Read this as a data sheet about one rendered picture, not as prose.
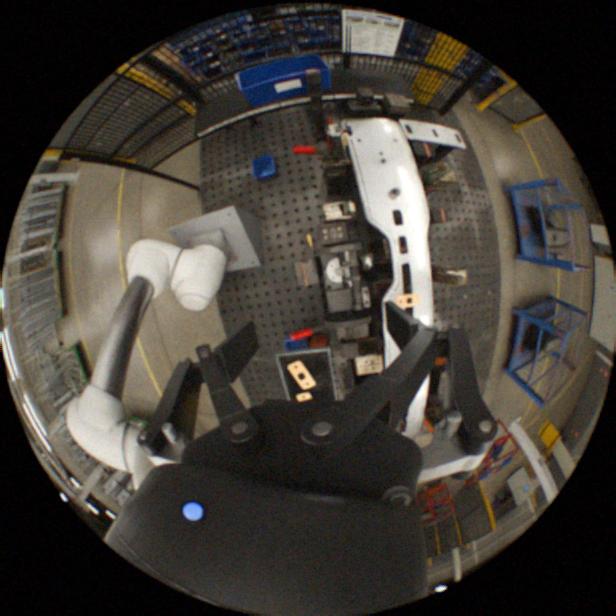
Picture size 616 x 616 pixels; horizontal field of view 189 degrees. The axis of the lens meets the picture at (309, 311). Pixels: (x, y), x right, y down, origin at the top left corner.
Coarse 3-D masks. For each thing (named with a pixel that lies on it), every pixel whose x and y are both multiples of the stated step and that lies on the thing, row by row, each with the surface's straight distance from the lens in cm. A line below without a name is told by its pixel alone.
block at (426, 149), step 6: (414, 144) 85; (420, 144) 87; (426, 144) 88; (414, 150) 84; (420, 150) 85; (426, 150) 87; (432, 150) 88; (414, 156) 85; (420, 156) 86; (426, 156) 86; (432, 156) 87; (420, 162) 91; (426, 162) 92
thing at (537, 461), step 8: (520, 416) 479; (512, 424) 463; (512, 432) 477; (520, 432) 464; (520, 440) 463; (528, 440) 460; (528, 448) 452; (528, 456) 457; (536, 456) 449; (536, 464) 447; (544, 464) 452; (536, 472) 453; (544, 472) 445; (544, 480) 446; (552, 480) 453; (544, 488) 452; (552, 488) 449; (552, 496) 448
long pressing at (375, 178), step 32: (352, 128) 79; (384, 128) 82; (352, 160) 72; (384, 192) 70; (416, 192) 74; (384, 224) 67; (416, 224) 71; (416, 256) 70; (416, 288) 71; (384, 320) 69; (384, 352) 74; (416, 416) 99
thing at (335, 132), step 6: (330, 126) 53; (336, 126) 53; (348, 126) 53; (330, 132) 52; (336, 132) 53; (342, 132) 53; (348, 132) 52; (336, 138) 53; (336, 144) 55; (342, 144) 56; (336, 150) 59; (342, 150) 59; (342, 156) 62
